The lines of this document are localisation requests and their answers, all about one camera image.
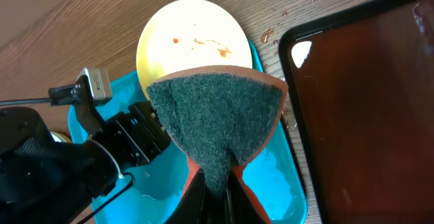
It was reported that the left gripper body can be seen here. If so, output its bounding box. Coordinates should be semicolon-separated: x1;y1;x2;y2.
73;76;171;172

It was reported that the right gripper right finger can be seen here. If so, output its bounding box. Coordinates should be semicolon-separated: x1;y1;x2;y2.
225;172;266;224

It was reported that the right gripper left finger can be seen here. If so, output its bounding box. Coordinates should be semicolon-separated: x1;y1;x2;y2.
165;169;207;224

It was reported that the light blue plate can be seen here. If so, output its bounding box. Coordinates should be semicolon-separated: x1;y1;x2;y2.
50;131;72;143

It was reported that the red green scrub sponge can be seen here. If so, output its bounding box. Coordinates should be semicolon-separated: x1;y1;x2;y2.
145;64;290;224

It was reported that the yellow-green plate top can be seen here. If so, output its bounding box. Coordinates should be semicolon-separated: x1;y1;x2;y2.
136;0;253;91

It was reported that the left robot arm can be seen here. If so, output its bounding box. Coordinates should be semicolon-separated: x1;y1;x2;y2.
1;75;170;223

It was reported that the dark brown black tray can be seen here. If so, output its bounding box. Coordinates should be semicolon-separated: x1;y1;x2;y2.
278;0;433;223

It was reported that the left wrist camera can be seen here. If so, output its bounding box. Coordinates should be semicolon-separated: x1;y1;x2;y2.
48;67;113;106

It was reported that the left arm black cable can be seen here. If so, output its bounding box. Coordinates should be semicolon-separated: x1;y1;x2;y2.
0;96;136;224

